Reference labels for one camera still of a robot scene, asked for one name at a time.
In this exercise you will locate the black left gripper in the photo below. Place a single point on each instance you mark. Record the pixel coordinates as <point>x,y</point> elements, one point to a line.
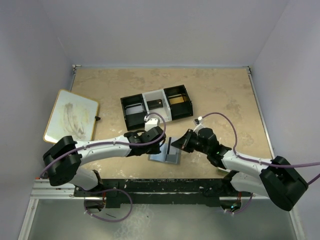
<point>155,150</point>

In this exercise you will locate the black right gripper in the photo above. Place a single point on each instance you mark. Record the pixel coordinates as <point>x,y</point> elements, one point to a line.
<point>183,142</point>

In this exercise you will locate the grey card holder wallet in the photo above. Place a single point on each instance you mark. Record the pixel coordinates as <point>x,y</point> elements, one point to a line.
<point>163,157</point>

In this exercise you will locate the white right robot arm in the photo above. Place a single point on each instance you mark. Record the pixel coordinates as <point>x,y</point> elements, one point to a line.
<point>277,179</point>

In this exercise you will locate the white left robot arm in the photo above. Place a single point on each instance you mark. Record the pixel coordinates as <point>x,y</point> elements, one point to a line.
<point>64,159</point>

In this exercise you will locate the silver card in tray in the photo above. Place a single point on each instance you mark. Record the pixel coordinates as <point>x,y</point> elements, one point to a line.
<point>134,109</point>

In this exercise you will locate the black card in tray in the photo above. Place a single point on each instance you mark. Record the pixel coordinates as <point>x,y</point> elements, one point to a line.
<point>155,104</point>

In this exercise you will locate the three-compartment card tray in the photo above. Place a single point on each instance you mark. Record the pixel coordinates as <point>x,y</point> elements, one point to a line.
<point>168,112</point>

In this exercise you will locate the gold card in tray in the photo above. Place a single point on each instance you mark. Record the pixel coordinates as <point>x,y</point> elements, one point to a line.
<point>177,99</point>

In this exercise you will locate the small white red box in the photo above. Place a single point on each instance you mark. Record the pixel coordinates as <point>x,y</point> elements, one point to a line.
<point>221,170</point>

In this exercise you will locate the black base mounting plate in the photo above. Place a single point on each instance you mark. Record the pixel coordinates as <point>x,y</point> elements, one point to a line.
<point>112,203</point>

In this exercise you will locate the wood-framed whiteboard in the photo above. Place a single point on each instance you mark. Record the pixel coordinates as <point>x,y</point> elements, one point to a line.
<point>72,115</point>

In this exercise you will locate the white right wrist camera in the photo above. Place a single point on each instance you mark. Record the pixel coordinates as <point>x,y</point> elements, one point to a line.
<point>199,124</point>

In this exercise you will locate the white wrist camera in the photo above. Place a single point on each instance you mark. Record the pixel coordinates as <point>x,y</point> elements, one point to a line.
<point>199,124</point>
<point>150,122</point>

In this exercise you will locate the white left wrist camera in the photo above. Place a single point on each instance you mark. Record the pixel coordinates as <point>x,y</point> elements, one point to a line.
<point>150,122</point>

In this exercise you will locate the aluminium frame rail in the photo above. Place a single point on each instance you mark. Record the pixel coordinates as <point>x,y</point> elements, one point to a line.
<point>50,190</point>

